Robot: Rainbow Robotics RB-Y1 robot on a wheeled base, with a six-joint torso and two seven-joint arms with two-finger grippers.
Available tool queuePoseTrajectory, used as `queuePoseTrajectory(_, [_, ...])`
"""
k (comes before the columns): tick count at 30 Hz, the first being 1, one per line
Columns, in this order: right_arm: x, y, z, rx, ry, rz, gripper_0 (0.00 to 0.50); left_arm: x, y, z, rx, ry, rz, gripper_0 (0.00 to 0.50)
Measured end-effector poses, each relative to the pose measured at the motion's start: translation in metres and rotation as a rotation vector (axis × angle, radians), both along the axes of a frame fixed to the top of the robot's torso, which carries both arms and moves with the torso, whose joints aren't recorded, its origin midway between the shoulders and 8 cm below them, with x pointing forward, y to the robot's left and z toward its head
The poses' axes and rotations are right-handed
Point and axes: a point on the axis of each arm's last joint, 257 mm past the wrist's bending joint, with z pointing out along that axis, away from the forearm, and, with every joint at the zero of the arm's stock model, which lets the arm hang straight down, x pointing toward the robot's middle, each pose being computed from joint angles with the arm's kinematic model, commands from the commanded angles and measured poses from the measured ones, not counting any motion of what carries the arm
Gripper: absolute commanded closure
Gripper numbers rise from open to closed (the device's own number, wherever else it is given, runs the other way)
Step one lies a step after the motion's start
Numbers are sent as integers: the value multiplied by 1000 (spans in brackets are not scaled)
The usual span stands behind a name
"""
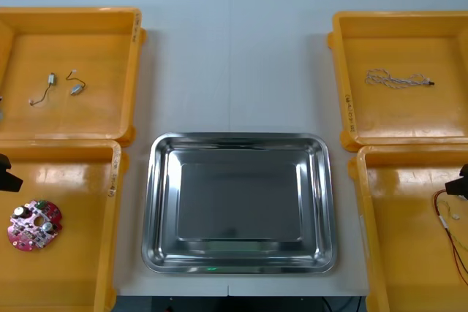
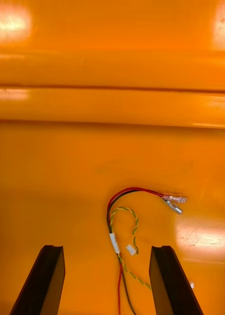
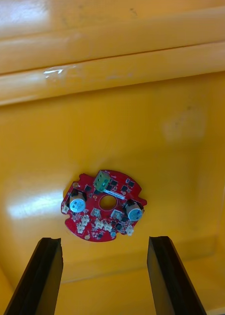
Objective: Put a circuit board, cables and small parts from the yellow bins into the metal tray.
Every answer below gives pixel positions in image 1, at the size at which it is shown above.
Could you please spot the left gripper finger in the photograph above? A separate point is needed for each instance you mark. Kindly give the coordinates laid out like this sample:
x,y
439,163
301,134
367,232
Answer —
x,y
4,162
11,182

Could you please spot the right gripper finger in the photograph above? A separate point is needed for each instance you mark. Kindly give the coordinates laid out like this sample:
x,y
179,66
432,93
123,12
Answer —
x,y
459,188
465,171

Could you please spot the round red circuit board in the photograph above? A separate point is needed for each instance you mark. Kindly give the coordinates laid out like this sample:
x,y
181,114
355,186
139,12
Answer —
x,y
29,233

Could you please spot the yellow-orange plastic bin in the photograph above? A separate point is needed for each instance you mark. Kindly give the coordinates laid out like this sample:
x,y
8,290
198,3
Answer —
x,y
73,52
402,253
73,253
402,118

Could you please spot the small metal solenoid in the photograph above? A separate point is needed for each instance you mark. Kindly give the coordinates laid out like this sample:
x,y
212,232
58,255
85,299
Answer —
x,y
77,89
52,78

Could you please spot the steel tray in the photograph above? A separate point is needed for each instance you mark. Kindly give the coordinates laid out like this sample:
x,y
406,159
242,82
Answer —
x,y
237,202

